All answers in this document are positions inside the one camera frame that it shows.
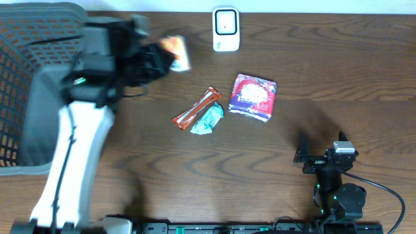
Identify orange snack bar wrapper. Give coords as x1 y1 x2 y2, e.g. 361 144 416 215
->
172 86 222 131

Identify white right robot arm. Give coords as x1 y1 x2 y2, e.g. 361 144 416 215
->
294 132 367 233

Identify small orange juice carton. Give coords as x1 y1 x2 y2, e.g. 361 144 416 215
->
159 35 191 72

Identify teal green packet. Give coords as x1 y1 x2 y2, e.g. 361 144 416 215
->
190 102 224 135

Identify grey plastic lattice basket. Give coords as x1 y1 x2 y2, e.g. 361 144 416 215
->
1 2 88 176

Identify white barcode scanner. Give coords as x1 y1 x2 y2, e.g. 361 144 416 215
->
212 7 241 52

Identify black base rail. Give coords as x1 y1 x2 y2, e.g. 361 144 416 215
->
132 222 384 234

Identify floral red purple packet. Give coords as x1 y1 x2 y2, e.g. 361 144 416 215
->
228 74 277 122

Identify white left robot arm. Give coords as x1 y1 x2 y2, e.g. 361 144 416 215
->
11 15 174 233

